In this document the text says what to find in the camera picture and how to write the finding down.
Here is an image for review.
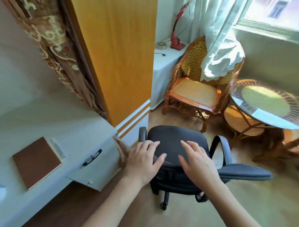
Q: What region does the brown notebook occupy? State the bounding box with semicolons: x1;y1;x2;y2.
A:
12;137;62;190

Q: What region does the white desk drawer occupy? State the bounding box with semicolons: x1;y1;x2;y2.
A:
66;134;122;192

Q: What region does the rattan armchair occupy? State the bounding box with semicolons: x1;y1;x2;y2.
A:
161;36;245;133

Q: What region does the person's left forearm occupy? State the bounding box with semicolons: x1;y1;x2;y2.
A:
82;174;147;227

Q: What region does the brown rattan chair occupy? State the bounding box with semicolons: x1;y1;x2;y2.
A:
252;127;299;164

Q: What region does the black office chair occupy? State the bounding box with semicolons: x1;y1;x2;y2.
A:
138;126;273;211

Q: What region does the window frame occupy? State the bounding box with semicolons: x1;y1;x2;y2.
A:
234;0;299;43

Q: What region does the person's right forearm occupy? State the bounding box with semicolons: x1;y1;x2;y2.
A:
203;182;261;227

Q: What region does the person's left hand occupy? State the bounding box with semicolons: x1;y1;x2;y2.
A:
123;140;167;186

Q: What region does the red desk lamp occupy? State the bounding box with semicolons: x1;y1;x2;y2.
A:
170;2;191;51

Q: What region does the small white bar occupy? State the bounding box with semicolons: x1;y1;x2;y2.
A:
50;138;64;159

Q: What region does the person's right hand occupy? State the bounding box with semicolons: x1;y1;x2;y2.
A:
178;140;223;191

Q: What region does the black drawer handle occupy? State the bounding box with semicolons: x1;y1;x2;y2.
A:
82;149;103;167

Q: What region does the white desk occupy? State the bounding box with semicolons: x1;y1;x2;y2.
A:
0;94;122;227

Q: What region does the brown patterned curtain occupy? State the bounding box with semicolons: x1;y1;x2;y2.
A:
7;0;108;118

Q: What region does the white sheer curtain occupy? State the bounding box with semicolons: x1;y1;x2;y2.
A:
187;0;254;82

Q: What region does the round glass rattan table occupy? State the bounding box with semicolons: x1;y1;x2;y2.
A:
224;79;299;141

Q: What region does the yellow wooden wardrobe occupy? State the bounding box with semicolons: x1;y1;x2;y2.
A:
64;0;158;141

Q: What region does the white low cabinet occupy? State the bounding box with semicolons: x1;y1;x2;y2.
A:
150;37;190;111

